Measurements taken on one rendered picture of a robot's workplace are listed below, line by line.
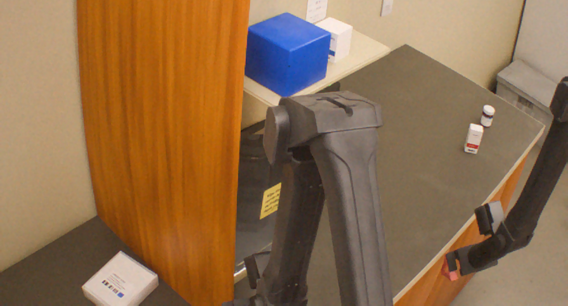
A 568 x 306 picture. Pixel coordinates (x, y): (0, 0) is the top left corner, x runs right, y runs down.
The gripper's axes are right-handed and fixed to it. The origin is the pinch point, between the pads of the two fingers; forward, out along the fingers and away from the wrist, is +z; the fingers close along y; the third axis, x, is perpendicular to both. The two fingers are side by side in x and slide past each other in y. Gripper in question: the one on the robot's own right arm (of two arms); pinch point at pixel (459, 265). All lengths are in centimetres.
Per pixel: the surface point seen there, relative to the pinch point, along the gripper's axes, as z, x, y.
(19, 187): 12, -38, 99
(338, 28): -36, -43, 32
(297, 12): -35, -47, 38
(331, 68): -33, -37, 34
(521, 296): 111, 17, -101
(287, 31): -41, -39, 44
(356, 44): -29, -43, 26
